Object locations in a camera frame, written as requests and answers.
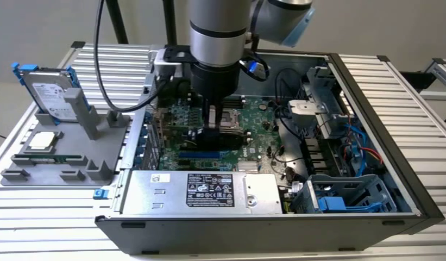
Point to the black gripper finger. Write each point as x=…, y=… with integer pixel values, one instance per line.
x=219, y=114

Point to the Nvidia Quadro graphics card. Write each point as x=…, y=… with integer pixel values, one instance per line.
x=226, y=140

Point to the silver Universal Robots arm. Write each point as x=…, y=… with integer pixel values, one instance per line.
x=215, y=40

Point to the CPU socket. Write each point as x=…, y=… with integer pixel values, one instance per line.
x=231, y=119

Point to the green motherboard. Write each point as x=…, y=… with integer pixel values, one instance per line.
x=259, y=122

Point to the round coin battery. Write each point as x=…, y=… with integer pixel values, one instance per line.
x=263, y=105

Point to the blue expansion slot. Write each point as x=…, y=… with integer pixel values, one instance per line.
x=201, y=155

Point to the silver finned chipset heatsink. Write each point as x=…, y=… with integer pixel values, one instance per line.
x=249, y=166

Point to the silver metal drive cage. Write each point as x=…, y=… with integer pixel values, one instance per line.
x=306, y=107

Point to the black stand pole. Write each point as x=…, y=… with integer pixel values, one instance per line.
x=170, y=21
x=118, y=21

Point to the silver power supply unit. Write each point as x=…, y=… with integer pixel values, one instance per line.
x=143, y=195

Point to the grey plastic parts rack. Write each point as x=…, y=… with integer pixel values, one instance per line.
x=70, y=146

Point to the blue case latch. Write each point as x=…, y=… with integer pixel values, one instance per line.
x=99, y=194

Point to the open black PC case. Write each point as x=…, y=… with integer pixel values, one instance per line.
x=245, y=233

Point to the blue disk bay latch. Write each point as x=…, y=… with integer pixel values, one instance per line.
x=331, y=204

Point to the green RAM stick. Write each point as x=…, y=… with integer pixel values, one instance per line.
x=63, y=156

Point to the hard disk in blue carrier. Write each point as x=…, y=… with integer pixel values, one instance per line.
x=44, y=92

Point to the silver CPU chip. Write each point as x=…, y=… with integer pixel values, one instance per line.
x=43, y=140

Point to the aluminium slat side table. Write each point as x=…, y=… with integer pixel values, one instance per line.
x=440, y=92

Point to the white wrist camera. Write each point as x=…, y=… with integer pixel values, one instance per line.
x=166, y=63

